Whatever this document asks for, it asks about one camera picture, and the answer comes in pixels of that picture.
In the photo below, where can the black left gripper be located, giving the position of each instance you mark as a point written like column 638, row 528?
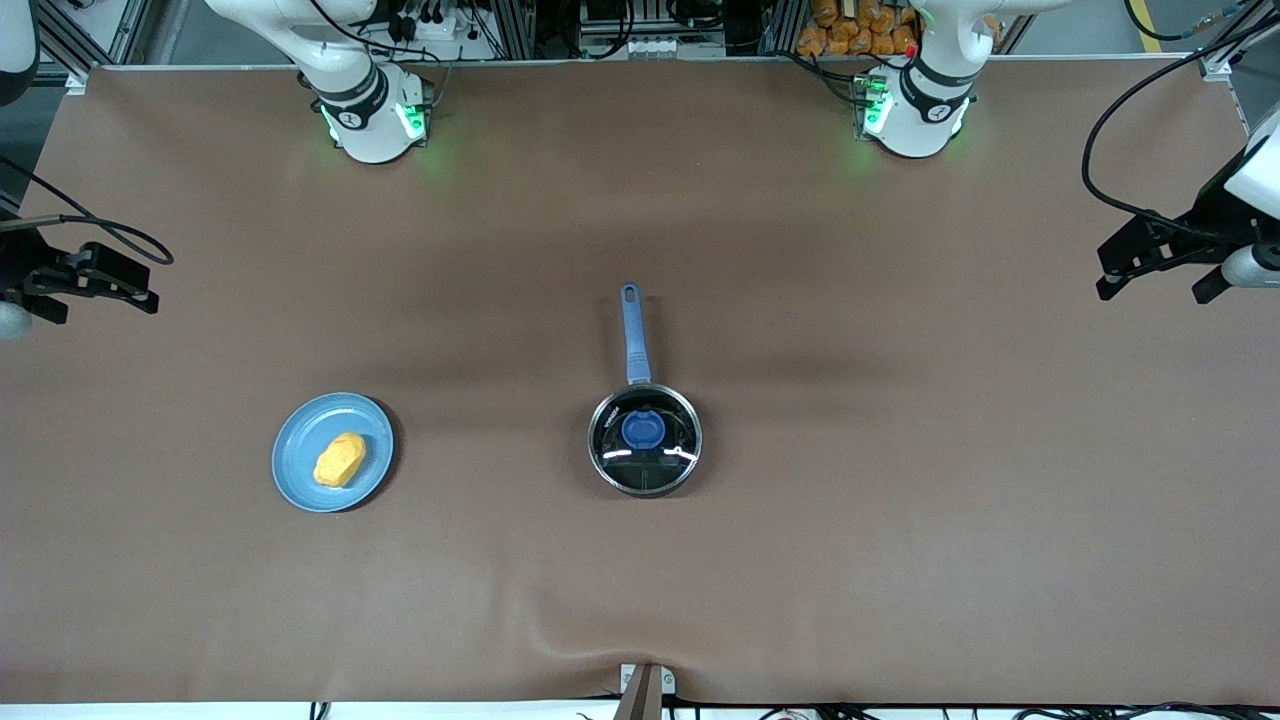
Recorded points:
column 1203, row 226

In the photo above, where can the blue round plate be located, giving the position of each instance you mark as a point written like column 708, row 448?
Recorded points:
column 300, row 460

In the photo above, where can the white power strip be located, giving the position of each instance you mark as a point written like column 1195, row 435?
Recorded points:
column 430, row 28

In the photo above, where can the glass lid with blue knob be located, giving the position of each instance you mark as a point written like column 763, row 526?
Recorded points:
column 645, row 430

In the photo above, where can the yellow potato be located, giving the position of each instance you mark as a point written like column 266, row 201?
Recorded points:
column 340, row 460

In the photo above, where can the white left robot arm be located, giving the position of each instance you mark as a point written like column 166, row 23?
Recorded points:
column 920, row 130

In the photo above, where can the aluminium frame profile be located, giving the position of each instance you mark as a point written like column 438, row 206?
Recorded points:
column 1235, row 45
column 85, row 40

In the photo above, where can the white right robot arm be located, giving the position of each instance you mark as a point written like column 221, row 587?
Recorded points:
column 370, row 130

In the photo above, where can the metal table bracket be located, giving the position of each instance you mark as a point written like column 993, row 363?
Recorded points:
column 645, row 695

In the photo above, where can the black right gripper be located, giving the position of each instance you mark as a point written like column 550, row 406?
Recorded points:
column 22, row 268

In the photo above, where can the bag of orange items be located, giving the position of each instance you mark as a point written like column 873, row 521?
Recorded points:
column 850, row 35

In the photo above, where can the brown table cloth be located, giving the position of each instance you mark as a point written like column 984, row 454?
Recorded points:
column 900, row 580

